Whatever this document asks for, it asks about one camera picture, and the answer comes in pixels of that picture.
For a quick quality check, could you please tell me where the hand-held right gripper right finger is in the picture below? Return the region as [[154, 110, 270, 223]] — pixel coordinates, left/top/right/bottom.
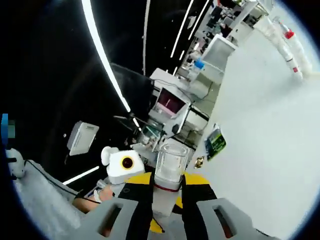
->
[[180, 172, 260, 240]]

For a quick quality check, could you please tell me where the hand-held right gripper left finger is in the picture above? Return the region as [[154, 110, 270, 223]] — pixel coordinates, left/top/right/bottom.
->
[[76, 173, 155, 240]]

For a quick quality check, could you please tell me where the small white skincare bottle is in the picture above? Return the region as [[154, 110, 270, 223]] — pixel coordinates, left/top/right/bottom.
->
[[152, 143, 191, 217]]

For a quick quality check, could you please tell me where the green black packet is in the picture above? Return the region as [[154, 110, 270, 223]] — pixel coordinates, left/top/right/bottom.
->
[[204, 128, 227, 162]]

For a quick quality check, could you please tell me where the white skincare tube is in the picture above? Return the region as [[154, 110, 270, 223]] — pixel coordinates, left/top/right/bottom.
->
[[261, 14, 305, 81]]

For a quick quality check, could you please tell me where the red collar skincare bottle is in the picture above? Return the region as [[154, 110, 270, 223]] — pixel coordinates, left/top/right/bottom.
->
[[274, 16, 315, 75]]

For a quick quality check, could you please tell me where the person's left hand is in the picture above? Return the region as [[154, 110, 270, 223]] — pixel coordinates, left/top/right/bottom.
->
[[98, 185, 116, 202]]

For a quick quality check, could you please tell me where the white wristband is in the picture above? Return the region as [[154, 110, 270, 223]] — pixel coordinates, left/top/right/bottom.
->
[[93, 187, 104, 203]]

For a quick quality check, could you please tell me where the ceiling air conditioner unit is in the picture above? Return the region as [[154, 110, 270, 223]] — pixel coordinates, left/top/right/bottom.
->
[[66, 120, 100, 157]]

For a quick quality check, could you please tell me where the person's grey shirt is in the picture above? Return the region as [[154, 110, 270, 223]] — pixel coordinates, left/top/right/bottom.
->
[[12, 159, 86, 240]]

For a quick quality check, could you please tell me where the white framed computer monitor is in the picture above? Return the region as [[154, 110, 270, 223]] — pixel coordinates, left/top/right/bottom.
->
[[149, 86, 192, 120]]

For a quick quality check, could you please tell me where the large black hanging screen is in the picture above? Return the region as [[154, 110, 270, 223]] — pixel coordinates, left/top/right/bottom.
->
[[109, 62, 155, 118]]

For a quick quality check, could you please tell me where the white chest device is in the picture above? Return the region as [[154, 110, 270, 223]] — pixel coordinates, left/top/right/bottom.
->
[[5, 147, 26, 179]]

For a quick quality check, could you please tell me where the blue face mask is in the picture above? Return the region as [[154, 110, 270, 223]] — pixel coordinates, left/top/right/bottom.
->
[[1, 113, 9, 141]]

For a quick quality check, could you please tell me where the curved ceiling light strip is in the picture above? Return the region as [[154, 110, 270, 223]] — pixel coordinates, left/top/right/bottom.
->
[[81, 0, 132, 113]]

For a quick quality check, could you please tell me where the white glass cabinet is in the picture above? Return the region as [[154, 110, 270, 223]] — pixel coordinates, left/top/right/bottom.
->
[[201, 33, 237, 76]]

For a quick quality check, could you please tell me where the thin black device cable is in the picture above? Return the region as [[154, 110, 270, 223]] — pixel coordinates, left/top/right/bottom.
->
[[23, 159, 87, 198]]

